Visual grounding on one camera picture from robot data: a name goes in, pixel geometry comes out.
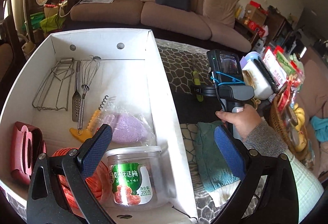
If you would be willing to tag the wicker basket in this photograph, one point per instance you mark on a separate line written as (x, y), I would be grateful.
(285, 129)

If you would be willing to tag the dark red holder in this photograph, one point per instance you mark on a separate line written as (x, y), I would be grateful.
(26, 145)

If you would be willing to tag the grey sleeve forearm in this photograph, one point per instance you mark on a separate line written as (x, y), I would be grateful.
(292, 179)

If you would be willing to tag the person right hand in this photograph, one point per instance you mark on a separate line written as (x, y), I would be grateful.
(245, 121)

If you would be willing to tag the patterned blanket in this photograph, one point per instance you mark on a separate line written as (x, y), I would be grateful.
(179, 61)

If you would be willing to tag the white appliance with black handle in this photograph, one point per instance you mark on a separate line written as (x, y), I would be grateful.
(257, 75)

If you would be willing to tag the metal whisk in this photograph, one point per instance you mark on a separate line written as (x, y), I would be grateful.
(89, 70)

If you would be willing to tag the perforated metal spatula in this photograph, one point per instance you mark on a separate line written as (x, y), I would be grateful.
(76, 96)

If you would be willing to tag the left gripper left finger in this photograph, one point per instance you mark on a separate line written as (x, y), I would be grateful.
(47, 202)

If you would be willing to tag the clear plastic snack jar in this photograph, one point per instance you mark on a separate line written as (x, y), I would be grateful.
(136, 177)

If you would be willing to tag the wire rack tongs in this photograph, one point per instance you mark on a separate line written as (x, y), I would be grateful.
(53, 82)

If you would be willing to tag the white cardboard box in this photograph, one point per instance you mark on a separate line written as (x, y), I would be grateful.
(131, 75)

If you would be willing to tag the yellow handled corkscrew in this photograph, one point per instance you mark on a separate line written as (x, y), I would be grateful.
(83, 135)

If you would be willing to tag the red twine spool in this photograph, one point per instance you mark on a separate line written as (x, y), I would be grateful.
(76, 166)

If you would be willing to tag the teal knitted mitt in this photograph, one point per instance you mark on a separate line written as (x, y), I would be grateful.
(215, 175)

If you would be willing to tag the purple sponge in bag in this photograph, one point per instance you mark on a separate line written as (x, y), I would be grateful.
(127, 128)

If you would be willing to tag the brown sofa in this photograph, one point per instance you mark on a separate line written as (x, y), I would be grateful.
(206, 20)

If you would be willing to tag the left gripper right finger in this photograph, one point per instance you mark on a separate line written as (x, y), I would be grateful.
(249, 166)

